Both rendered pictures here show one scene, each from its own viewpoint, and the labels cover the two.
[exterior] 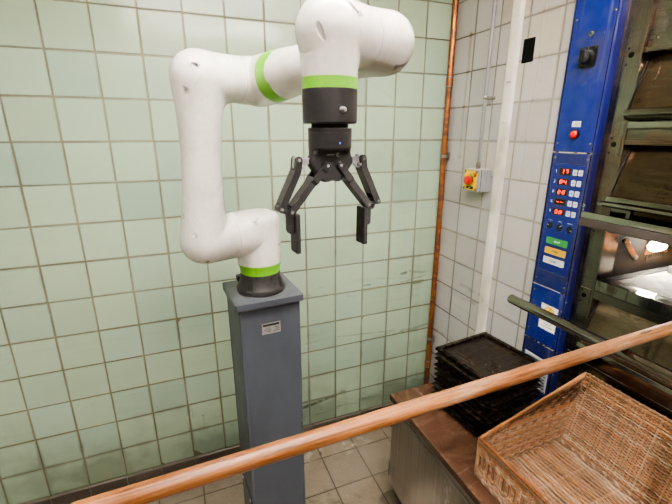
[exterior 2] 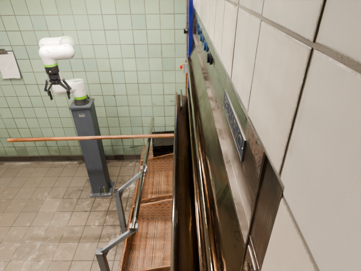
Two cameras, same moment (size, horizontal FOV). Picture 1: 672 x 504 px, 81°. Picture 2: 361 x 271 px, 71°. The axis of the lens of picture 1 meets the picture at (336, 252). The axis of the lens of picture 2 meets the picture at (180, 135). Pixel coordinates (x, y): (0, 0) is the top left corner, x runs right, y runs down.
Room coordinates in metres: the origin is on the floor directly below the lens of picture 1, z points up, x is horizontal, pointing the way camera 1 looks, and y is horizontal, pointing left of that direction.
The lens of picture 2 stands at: (-0.69, -1.56, 2.29)
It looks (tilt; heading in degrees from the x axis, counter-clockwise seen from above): 32 degrees down; 22
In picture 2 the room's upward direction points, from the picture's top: 1 degrees counter-clockwise
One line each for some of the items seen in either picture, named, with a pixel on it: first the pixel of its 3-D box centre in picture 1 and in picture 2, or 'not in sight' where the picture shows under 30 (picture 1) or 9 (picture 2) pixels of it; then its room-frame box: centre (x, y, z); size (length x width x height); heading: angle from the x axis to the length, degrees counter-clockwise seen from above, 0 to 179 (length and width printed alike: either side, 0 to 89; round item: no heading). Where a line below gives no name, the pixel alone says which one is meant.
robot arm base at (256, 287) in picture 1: (256, 273); (82, 97); (1.20, 0.26, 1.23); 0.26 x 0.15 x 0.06; 26
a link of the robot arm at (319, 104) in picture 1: (328, 109); (52, 69); (0.71, 0.01, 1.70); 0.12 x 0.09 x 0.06; 27
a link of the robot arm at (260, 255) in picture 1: (254, 241); (77, 88); (1.14, 0.24, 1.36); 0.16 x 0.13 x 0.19; 132
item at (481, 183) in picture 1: (476, 179); (186, 66); (1.82, -0.64, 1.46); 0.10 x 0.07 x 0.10; 22
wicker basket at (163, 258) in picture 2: not in sight; (159, 236); (0.32, -1.00, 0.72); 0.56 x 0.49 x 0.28; 22
